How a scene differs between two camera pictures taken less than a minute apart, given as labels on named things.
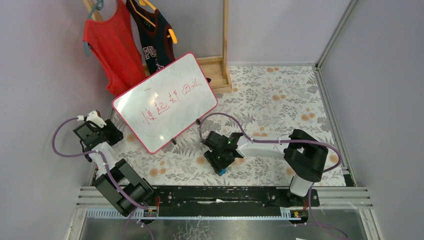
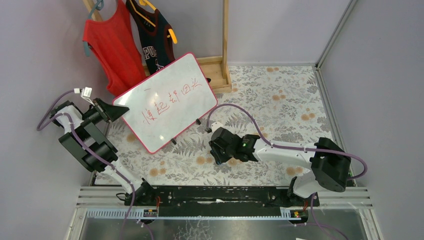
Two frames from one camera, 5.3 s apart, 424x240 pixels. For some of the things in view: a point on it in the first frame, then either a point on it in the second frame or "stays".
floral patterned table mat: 266,103 stays
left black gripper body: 84,133 to 99,110
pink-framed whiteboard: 163,105 stays
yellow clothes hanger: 143,2 stays
